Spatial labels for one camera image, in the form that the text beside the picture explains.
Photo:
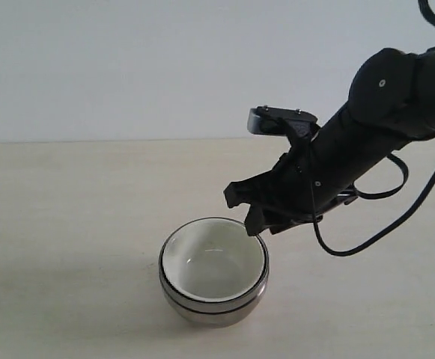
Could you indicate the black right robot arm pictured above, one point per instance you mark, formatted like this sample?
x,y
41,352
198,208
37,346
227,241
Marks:
x,y
391,103

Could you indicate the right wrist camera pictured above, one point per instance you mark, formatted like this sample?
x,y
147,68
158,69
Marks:
x,y
271,121

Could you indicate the white ceramic bowl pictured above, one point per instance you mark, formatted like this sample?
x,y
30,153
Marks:
x,y
213,265

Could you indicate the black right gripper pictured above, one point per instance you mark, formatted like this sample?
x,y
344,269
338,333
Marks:
x,y
285,197

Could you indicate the smooth steel bowl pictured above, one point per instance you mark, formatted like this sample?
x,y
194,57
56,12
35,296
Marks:
x,y
214,314

